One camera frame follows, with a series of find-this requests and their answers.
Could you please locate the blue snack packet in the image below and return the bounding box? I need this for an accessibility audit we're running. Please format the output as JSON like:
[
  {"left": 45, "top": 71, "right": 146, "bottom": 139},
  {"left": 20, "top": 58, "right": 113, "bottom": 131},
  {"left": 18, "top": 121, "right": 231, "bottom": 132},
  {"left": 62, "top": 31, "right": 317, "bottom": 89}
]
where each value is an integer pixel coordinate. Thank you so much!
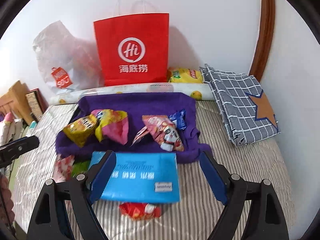
[{"left": 168, "top": 109, "right": 187, "bottom": 131}]

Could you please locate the yellow chips bag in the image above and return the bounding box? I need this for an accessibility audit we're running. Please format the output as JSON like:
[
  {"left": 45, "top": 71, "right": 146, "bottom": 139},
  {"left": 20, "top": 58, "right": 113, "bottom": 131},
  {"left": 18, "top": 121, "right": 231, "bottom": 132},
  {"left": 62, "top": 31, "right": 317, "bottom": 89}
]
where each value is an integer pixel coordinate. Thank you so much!
[{"left": 167, "top": 67, "right": 203, "bottom": 83}]

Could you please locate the wooden headboard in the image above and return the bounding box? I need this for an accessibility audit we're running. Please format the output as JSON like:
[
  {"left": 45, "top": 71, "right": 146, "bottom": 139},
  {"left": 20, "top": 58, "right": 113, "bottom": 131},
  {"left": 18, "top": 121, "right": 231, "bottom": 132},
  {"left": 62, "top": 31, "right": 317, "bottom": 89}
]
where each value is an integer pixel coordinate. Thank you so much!
[{"left": 0, "top": 81, "right": 34, "bottom": 125}]

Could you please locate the red paper shopping bag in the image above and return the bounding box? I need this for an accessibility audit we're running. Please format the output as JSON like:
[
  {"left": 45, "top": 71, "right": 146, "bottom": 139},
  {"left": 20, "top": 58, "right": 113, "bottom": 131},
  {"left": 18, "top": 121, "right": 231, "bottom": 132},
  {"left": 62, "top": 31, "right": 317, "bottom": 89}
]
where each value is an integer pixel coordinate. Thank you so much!
[{"left": 93, "top": 12, "right": 169, "bottom": 86}]

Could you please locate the white Miniso plastic bag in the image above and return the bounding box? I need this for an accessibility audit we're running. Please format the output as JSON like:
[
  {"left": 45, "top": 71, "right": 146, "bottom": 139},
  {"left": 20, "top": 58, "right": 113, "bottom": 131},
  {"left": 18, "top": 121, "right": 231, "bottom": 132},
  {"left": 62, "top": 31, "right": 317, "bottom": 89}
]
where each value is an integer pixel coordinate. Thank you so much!
[{"left": 33, "top": 21, "right": 104, "bottom": 95}]

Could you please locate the red triangular snack packet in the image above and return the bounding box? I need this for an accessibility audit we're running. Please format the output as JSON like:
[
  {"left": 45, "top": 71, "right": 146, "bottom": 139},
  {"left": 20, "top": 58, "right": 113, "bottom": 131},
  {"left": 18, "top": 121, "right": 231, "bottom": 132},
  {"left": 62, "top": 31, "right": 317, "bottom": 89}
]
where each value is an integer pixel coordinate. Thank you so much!
[{"left": 119, "top": 203, "right": 162, "bottom": 220}]

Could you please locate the green snack packet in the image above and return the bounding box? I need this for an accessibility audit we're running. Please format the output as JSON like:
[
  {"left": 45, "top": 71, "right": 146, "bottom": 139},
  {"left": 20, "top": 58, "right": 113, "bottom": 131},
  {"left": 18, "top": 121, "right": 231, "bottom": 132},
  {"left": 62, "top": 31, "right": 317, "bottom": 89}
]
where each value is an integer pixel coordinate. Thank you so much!
[{"left": 71, "top": 160, "right": 90, "bottom": 178}]

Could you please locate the yellow pink snack bag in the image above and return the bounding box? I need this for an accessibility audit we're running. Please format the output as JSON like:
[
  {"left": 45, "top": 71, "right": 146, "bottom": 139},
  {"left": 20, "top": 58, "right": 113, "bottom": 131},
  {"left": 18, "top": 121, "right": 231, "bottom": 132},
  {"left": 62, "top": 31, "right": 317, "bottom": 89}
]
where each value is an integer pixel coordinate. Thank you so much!
[{"left": 91, "top": 109, "right": 129, "bottom": 145}]

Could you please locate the grey checkered star cloth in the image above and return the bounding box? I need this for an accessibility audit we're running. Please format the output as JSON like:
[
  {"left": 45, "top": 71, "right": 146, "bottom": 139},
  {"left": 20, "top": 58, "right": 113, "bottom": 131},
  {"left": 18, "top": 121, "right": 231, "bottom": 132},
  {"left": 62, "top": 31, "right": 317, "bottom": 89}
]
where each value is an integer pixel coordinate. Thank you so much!
[{"left": 200, "top": 64, "right": 280, "bottom": 147}]

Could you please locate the person's hand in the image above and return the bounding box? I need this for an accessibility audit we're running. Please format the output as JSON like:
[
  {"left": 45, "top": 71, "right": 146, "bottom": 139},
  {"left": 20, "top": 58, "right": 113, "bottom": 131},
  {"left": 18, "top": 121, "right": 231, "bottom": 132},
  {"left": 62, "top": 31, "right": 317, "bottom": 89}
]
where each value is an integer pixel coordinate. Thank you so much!
[{"left": 1, "top": 174, "right": 15, "bottom": 224}]

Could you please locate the patterned framed box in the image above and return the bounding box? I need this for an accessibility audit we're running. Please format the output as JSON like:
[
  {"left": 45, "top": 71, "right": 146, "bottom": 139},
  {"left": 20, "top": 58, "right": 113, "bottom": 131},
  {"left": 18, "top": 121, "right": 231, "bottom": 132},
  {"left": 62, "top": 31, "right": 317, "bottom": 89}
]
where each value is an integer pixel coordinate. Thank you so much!
[{"left": 25, "top": 88, "right": 48, "bottom": 122}]

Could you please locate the brown wooden door frame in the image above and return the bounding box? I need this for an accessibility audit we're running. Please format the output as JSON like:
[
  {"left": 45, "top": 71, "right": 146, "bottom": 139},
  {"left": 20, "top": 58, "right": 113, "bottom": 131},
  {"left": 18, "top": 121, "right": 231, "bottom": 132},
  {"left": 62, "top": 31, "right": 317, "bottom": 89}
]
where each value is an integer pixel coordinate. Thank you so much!
[{"left": 249, "top": 0, "right": 276, "bottom": 82}]

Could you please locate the yellow snack packet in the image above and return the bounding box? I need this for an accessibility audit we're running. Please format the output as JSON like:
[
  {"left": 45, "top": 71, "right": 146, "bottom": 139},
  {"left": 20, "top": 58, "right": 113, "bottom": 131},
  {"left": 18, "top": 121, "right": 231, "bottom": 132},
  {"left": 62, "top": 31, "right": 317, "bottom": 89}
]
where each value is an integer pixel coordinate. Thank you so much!
[{"left": 62, "top": 114, "right": 98, "bottom": 148}]

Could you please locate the white fruit-print roll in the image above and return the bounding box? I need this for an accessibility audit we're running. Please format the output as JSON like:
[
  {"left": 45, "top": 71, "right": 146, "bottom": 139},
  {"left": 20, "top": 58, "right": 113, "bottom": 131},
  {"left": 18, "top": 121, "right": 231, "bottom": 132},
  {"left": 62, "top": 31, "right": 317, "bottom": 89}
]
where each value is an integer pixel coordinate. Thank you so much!
[{"left": 49, "top": 82, "right": 214, "bottom": 105}]

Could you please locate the blue tissue pack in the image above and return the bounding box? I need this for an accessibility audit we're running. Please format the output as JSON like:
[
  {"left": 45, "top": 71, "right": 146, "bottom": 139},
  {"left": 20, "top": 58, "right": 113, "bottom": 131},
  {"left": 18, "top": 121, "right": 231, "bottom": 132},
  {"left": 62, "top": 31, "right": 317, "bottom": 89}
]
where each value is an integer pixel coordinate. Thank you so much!
[{"left": 89, "top": 152, "right": 180, "bottom": 204}]

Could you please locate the pink panda snack bag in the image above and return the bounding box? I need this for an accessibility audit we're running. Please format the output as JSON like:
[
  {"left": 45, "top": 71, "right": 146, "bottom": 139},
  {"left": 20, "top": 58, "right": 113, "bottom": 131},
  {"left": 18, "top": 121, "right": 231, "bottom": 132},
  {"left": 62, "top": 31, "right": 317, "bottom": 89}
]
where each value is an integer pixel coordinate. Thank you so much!
[{"left": 142, "top": 115, "right": 184, "bottom": 152}]

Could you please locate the purple towel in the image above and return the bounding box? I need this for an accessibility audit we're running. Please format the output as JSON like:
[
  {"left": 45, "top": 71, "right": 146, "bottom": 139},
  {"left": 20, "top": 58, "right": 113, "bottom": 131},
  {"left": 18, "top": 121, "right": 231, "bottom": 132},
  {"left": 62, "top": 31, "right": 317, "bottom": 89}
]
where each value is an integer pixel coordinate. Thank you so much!
[{"left": 55, "top": 93, "right": 212, "bottom": 164}]

